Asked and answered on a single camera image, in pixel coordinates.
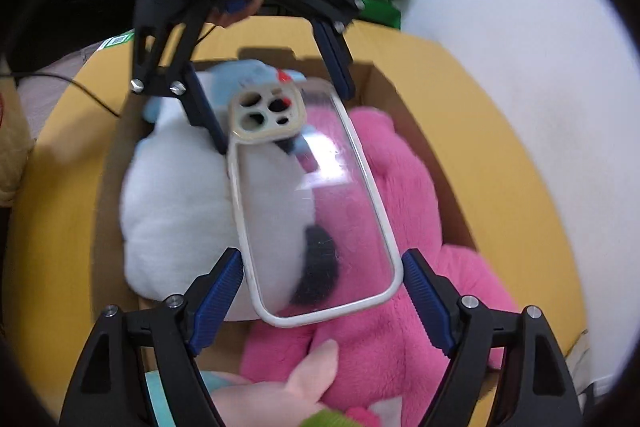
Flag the cardboard box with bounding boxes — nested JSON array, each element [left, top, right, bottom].
[[90, 17, 591, 427]]

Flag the pastel plush toy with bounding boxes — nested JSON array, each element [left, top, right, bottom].
[[145, 339, 406, 427]]

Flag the blue and white plush toy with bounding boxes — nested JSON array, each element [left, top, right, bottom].
[[120, 57, 341, 323]]

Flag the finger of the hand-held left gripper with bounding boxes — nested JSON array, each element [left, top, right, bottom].
[[129, 0, 233, 155], [280, 0, 366, 104]]

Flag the pink plush bear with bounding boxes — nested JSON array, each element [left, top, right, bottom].
[[240, 106, 521, 427]]

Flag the green and white card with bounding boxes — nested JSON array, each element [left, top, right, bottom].
[[97, 33, 137, 52]]

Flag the black cable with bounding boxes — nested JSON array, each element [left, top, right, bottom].
[[0, 71, 122, 118]]

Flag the beige cloth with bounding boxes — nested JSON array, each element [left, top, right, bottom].
[[0, 91, 37, 208]]

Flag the clear phone case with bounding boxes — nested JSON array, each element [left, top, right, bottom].
[[227, 77, 405, 329]]

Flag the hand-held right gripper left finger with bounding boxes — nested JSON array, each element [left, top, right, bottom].
[[59, 248, 246, 427]]

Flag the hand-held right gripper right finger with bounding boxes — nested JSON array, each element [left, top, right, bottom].
[[401, 249, 583, 427]]

